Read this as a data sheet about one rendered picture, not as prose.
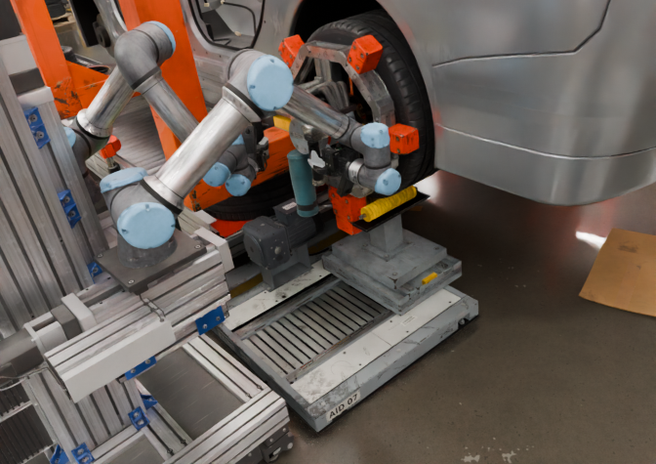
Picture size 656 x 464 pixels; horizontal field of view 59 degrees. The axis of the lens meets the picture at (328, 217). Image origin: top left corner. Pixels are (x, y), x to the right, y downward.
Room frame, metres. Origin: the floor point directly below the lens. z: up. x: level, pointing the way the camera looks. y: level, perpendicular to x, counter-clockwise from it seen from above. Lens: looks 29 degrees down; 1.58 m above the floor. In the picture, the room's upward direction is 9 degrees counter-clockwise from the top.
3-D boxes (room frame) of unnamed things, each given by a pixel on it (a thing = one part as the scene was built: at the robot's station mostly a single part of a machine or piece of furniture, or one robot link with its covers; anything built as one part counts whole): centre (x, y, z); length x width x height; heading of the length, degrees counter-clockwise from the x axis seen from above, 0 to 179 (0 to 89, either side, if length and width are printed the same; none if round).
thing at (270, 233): (2.20, 0.16, 0.26); 0.42 x 0.18 x 0.35; 124
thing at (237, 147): (1.70, 0.26, 0.91); 0.11 x 0.08 x 0.11; 164
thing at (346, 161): (1.61, -0.07, 0.86); 0.12 x 0.08 x 0.09; 35
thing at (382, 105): (2.00, -0.09, 0.85); 0.54 x 0.07 x 0.54; 34
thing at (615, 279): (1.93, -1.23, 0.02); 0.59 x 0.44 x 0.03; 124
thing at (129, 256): (1.33, 0.48, 0.87); 0.15 x 0.15 x 0.10
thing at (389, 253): (2.09, -0.23, 0.32); 0.40 x 0.30 x 0.28; 34
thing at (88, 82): (4.00, 1.30, 0.69); 0.52 x 0.17 x 0.35; 124
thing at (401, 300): (2.09, -0.23, 0.13); 0.50 x 0.36 x 0.10; 34
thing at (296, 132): (1.96, -0.03, 0.85); 0.21 x 0.14 x 0.14; 124
